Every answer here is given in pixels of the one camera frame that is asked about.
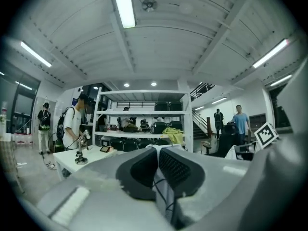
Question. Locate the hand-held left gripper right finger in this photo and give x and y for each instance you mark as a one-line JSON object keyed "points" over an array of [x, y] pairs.
{"points": [[183, 172]]}

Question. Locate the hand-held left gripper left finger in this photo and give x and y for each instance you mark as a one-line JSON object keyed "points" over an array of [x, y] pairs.
{"points": [[139, 170]]}

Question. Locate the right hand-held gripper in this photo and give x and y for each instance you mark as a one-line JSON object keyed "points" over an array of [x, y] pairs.
{"points": [[265, 136]]}

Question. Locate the dark cubby cabinet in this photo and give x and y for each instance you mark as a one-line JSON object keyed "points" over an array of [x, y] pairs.
{"points": [[257, 120]]}

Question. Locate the small black tablet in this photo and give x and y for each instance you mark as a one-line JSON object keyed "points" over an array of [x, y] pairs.
{"points": [[106, 149]]}

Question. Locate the yellow-green cloth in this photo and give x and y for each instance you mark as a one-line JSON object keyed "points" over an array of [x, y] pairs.
{"points": [[173, 132]]}

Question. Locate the white table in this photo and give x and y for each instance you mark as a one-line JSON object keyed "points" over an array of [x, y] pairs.
{"points": [[96, 153]]}

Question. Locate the group of black bags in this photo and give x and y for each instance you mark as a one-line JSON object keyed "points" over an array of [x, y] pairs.
{"points": [[158, 126]]}

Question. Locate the black metal staircase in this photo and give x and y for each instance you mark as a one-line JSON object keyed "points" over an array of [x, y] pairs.
{"points": [[199, 121]]}

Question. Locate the ceiling tube light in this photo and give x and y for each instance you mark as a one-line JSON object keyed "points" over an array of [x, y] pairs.
{"points": [[124, 6], [280, 80], [219, 100], [36, 54], [199, 108], [270, 53]]}

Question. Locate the white metal shelf rack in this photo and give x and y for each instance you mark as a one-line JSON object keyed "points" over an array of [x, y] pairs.
{"points": [[142, 92]]}

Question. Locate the round ceiling downlight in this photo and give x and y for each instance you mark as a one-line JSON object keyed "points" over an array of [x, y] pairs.
{"points": [[126, 84], [153, 83]]}

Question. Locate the white floor power strip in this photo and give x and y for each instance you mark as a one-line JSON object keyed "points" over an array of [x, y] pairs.
{"points": [[49, 165]]}

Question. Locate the beige checked cloth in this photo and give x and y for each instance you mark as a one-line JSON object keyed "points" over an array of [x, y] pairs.
{"points": [[7, 153]]}

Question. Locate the white round ceiling disc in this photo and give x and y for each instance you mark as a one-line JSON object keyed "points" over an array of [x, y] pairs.
{"points": [[186, 8]]}

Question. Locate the round ceiling detector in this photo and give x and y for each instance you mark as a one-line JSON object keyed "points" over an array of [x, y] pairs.
{"points": [[149, 5]]}

